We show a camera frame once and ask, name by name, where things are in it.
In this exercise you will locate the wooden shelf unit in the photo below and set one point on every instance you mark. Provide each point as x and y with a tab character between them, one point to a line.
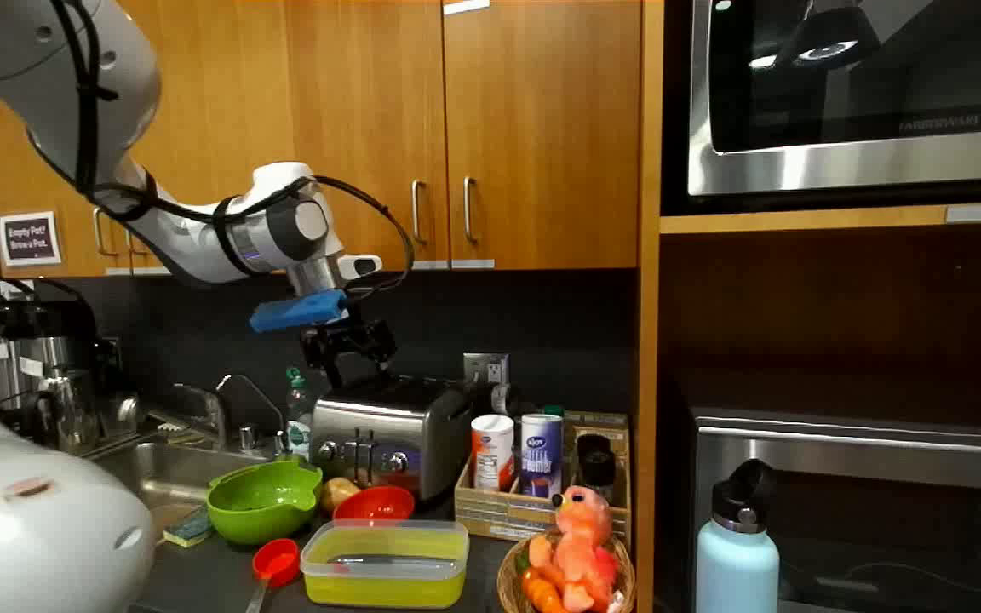
648	343

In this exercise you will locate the purple label sign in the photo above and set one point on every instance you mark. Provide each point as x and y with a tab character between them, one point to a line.
30	240

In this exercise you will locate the light blue water bottle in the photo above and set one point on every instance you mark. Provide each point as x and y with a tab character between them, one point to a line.
737	564

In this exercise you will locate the white rounded appliance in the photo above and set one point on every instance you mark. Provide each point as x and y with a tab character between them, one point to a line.
26	531

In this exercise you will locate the orange toy carrot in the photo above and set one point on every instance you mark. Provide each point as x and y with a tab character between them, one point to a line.
540	593

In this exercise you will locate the green sponge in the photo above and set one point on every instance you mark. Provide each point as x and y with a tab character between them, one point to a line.
190	530

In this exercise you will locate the wooden crate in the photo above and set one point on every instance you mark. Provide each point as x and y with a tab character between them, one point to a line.
491	511

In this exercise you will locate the green plastic bowl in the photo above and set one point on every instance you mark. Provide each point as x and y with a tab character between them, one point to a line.
257	505

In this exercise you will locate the wide wooden cabinet door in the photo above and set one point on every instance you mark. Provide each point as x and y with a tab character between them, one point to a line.
219	78

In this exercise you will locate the wall power outlet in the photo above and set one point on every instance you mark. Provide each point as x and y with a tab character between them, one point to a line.
488	378

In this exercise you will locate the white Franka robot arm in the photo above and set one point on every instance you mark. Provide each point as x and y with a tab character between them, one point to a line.
51	54

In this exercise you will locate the stainless steel sink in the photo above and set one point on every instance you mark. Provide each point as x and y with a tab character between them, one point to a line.
179	466

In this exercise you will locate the silver toaster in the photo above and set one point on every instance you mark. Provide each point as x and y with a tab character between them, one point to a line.
395	437

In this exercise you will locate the stainless steel microwave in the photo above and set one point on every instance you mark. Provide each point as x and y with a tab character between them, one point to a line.
867	103

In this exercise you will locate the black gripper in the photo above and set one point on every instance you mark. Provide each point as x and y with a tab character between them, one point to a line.
350	347

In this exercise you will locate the wicker basket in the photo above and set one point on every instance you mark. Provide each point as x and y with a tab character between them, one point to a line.
508	582

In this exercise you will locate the black jar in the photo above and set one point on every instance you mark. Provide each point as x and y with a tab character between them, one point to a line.
598	465

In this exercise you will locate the clear dish soap bottle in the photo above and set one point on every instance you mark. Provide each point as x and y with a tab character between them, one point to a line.
303	428

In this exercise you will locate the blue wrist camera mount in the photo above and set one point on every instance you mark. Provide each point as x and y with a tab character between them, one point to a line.
297	310

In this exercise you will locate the red measuring cup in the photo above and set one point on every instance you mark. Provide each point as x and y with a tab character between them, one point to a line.
279	564

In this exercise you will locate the black coffee machine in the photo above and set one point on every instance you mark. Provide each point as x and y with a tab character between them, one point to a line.
33	350

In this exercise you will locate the built-in steel oven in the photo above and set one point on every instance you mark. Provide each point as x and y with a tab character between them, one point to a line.
888	511

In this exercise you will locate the white and blue canister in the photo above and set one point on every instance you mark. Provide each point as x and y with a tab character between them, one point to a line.
540	444

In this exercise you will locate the red bowl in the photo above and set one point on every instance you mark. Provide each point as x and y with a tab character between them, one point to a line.
376	505

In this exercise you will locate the red and white canister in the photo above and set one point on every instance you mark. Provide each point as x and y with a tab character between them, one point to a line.
491	452

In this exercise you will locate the curved metal faucet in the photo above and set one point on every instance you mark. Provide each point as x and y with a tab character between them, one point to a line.
242	394

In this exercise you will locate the orange plush doll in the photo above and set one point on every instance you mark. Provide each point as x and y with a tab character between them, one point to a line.
580	531

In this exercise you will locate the yellow plastic container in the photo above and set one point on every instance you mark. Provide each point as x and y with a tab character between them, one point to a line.
384	564

